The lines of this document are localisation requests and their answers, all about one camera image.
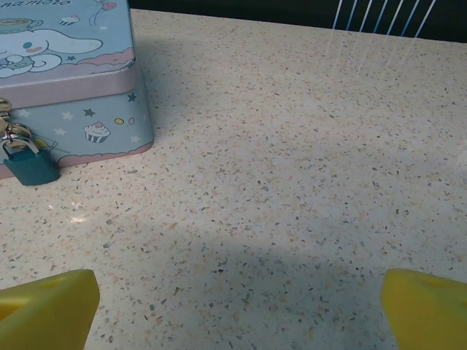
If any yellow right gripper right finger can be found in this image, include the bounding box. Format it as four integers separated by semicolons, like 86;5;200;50
380;268;467;350

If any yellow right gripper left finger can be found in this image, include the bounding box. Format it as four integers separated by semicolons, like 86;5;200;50
0;268;101;350

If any teal padlock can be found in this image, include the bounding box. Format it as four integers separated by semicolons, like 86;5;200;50
1;133;61;187

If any silver hasp latch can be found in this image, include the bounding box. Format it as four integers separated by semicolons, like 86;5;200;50
0;97;34;147

